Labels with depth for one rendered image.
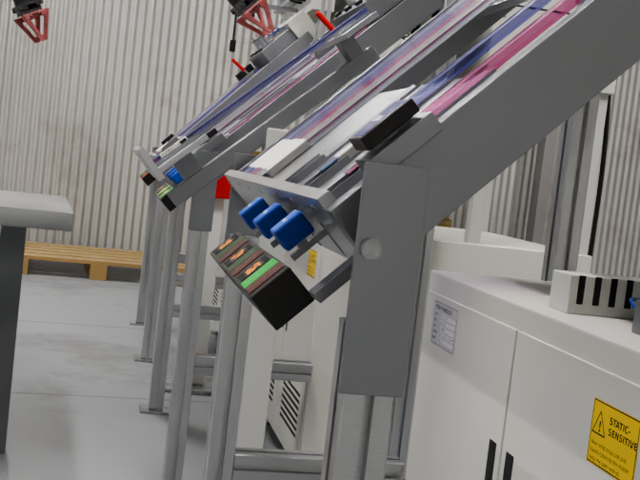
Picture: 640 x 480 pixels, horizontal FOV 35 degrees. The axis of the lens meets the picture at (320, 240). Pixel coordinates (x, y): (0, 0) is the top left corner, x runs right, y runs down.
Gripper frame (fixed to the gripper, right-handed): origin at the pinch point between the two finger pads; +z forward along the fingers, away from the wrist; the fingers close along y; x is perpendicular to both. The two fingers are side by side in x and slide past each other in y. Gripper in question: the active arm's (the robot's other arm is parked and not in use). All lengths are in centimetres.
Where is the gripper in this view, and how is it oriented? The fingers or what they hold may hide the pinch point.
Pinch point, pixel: (267, 30)
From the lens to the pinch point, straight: 245.7
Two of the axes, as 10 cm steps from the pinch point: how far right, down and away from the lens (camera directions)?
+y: -1.9, -1.0, 9.8
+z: 6.2, 7.6, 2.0
